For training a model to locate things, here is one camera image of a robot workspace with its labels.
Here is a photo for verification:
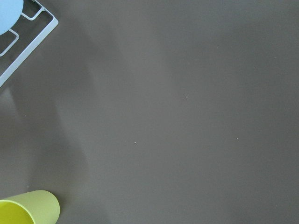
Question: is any yellow plastic cup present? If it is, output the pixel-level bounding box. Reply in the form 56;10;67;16
0;190;60;224

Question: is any blue plastic cup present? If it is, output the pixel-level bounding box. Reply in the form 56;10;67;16
0;0;24;35

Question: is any white wire cup rack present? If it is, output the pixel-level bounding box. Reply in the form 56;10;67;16
0;0;58;86

